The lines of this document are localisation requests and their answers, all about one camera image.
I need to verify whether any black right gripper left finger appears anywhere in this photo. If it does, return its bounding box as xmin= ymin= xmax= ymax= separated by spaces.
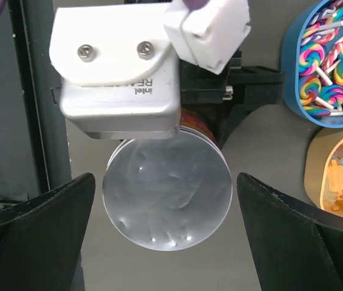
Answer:
xmin=0 ymin=173 xmax=95 ymax=290

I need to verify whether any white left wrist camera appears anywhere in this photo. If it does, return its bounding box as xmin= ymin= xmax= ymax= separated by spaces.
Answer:
xmin=49 ymin=1 xmax=251 ymax=139

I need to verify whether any orange candy tray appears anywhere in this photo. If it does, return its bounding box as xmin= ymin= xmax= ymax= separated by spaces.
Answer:
xmin=304 ymin=128 xmax=343 ymax=217

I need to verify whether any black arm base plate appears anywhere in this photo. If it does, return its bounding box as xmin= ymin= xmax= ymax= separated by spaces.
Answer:
xmin=0 ymin=0 xmax=84 ymax=291

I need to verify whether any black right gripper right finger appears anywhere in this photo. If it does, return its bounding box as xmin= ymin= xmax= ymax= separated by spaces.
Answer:
xmin=236 ymin=173 xmax=343 ymax=290

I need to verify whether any blue candy tray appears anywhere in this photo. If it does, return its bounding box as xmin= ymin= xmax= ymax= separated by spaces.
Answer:
xmin=281 ymin=1 xmax=343 ymax=129

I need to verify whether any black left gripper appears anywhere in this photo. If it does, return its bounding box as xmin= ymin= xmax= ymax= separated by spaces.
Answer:
xmin=179 ymin=50 xmax=285 ymax=148

